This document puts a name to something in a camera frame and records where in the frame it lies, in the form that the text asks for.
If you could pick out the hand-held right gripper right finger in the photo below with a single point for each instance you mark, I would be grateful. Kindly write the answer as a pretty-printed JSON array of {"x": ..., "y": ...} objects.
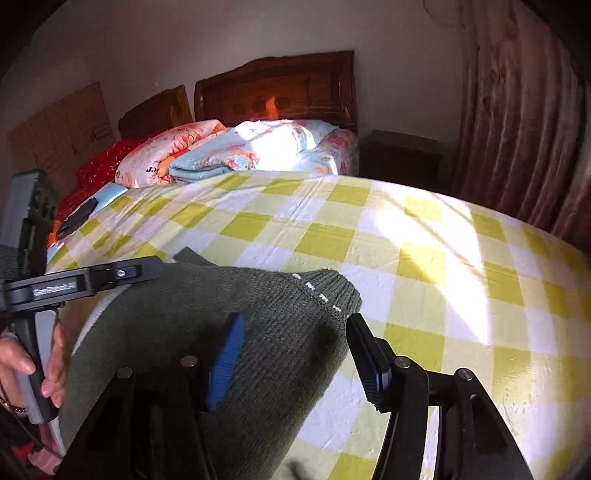
[{"x": 369, "y": 369}]

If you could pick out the green knit sweater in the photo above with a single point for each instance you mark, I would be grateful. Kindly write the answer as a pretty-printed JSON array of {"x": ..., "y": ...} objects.
[{"x": 194, "y": 295}]

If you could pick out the black phone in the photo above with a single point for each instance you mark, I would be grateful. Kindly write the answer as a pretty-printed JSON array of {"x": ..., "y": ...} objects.
[{"x": 76, "y": 219}]

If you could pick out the red pillow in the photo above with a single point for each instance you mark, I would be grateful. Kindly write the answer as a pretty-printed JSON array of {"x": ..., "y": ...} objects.
[{"x": 101, "y": 161}]

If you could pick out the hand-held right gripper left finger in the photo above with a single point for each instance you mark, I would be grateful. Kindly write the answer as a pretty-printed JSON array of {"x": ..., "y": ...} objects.
[{"x": 226, "y": 360}]

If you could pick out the light blue pillow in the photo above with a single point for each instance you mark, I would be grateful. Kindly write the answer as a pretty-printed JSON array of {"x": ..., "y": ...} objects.
[{"x": 111, "y": 196}]

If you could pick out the floral curtain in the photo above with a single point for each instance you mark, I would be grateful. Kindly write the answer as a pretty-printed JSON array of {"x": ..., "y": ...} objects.
[{"x": 521, "y": 120}]

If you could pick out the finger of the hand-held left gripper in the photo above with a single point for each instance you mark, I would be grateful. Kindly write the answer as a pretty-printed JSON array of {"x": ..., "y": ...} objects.
[{"x": 124, "y": 273}]

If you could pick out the folded blue floral quilt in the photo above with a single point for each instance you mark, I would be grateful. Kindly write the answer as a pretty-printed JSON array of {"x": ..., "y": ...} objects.
[{"x": 258, "y": 147}]

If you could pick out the yellow-green checked bedsheet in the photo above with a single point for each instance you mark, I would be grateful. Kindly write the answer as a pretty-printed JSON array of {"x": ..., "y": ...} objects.
[{"x": 415, "y": 258}]

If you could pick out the folded orange floral quilt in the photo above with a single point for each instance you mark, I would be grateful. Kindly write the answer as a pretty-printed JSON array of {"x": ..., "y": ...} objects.
[{"x": 152, "y": 157}]

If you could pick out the carved wooden headboard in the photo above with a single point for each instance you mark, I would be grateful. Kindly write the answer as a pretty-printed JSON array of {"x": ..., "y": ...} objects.
[{"x": 286, "y": 83}]

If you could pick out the dark wooden nightstand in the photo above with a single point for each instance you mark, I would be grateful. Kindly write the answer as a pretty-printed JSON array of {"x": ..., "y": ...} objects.
[{"x": 401, "y": 159}]

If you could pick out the plain wooden headboard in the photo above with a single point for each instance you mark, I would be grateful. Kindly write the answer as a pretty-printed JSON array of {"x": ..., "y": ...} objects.
[{"x": 157, "y": 113}]

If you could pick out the cardboard sheet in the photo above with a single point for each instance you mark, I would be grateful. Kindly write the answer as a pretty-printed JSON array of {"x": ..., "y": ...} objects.
[{"x": 60, "y": 134}]

